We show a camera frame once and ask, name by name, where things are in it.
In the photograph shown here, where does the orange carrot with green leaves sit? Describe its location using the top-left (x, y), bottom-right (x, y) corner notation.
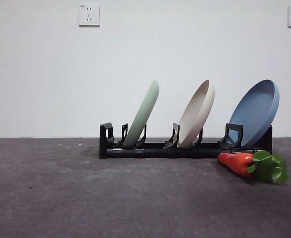
top-left (217, 150), bottom-right (289, 184)

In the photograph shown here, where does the green plate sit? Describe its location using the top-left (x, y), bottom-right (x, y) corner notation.
top-left (122, 79), bottom-right (160, 147)

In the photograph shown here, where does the beige plate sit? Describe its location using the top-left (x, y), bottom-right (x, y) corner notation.
top-left (177, 79), bottom-right (216, 149)

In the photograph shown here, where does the blue plate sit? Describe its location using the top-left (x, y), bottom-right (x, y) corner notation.
top-left (228, 79), bottom-right (280, 148)

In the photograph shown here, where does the black plate rack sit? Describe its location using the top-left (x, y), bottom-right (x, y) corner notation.
top-left (99, 122), bottom-right (273, 160)

